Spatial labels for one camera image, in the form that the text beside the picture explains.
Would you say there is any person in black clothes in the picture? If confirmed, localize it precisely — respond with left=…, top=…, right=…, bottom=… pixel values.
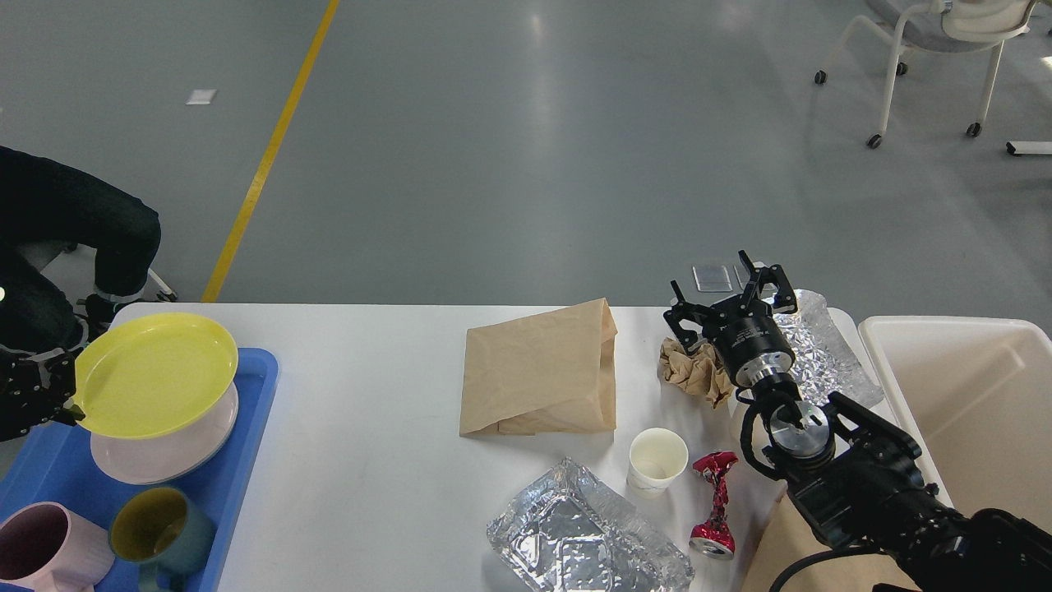
left=1, top=147, right=162, bottom=354

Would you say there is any brown paper bag under arm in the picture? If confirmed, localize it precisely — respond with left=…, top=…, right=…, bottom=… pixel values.
left=741, top=494, right=918, bottom=591

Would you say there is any white office chair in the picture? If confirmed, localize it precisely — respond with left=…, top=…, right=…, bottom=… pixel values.
left=813, top=1, right=1037, bottom=150

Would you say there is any blue plastic tray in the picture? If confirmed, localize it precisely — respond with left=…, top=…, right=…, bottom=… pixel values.
left=1, top=348, right=279, bottom=591

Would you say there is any crumpled foil sheet right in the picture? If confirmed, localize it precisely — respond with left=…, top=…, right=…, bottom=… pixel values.
left=774, top=289, right=884, bottom=409

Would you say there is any floor socket plate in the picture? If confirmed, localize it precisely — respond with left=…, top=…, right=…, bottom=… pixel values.
left=692, top=265, right=734, bottom=294

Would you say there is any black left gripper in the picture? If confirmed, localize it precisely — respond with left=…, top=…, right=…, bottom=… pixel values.
left=1, top=346, right=86, bottom=442

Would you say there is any brown paper bag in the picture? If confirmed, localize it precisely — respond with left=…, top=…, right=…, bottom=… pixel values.
left=459, top=298, right=619, bottom=436

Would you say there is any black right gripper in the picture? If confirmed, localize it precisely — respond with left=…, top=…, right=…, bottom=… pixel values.
left=662, top=250, right=800, bottom=387

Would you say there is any teal mug yellow inside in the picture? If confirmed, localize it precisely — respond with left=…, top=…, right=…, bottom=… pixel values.
left=108, top=487, right=217, bottom=591

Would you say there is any foil tray front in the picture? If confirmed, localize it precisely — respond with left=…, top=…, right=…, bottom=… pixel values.
left=486, top=457, right=695, bottom=591

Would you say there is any white chair leg right edge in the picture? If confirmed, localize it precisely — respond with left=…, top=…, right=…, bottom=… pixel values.
left=1006, top=140, right=1052, bottom=156

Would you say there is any beige plastic bin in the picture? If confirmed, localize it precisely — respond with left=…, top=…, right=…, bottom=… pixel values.
left=858, top=317, right=1051, bottom=530

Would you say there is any crushed red can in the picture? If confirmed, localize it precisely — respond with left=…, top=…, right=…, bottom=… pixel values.
left=689, top=450, right=739, bottom=562

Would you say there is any yellow plastic plate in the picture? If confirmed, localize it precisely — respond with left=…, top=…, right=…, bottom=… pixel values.
left=74, top=313, right=239, bottom=441

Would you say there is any crumpled brown paper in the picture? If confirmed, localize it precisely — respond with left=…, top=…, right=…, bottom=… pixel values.
left=658, top=336, right=736, bottom=409

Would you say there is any white paper cup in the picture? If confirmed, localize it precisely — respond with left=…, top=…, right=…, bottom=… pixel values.
left=626, top=428, right=688, bottom=499

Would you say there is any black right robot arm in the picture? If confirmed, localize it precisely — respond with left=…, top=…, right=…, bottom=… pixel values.
left=663, top=252, right=1051, bottom=591

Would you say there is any pink mug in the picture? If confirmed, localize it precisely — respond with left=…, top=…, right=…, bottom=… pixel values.
left=1, top=502, right=116, bottom=591

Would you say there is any yellow floor tape line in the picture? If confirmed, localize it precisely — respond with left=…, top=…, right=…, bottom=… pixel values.
left=201, top=1, right=341, bottom=303

